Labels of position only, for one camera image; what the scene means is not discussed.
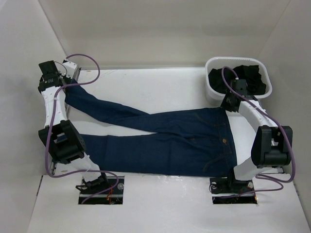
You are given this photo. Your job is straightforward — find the black trousers in basket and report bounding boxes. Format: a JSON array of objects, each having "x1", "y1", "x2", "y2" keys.
[{"x1": 208, "y1": 65, "x2": 266, "y2": 95}]

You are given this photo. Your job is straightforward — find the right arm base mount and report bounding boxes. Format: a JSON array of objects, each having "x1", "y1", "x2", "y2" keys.
[{"x1": 209, "y1": 177, "x2": 257, "y2": 204}]

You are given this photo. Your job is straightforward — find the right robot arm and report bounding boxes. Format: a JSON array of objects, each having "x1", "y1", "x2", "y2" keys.
[{"x1": 221, "y1": 78, "x2": 295, "y2": 193}]

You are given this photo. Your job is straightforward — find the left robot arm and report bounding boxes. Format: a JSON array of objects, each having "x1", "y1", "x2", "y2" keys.
[{"x1": 38, "y1": 58, "x2": 109, "y2": 194}]

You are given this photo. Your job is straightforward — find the white plastic laundry basket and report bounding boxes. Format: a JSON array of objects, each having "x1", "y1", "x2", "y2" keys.
[{"x1": 205, "y1": 56, "x2": 273, "y2": 106}]

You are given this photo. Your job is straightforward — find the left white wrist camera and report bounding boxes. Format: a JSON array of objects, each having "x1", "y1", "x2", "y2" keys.
[{"x1": 62, "y1": 59, "x2": 80, "y2": 80}]

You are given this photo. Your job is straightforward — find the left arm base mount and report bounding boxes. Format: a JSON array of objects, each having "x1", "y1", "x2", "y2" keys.
[{"x1": 76, "y1": 176, "x2": 125, "y2": 205}]

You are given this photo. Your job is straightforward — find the dark blue denim trousers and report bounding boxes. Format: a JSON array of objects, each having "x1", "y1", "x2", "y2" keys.
[{"x1": 65, "y1": 86, "x2": 237, "y2": 177}]

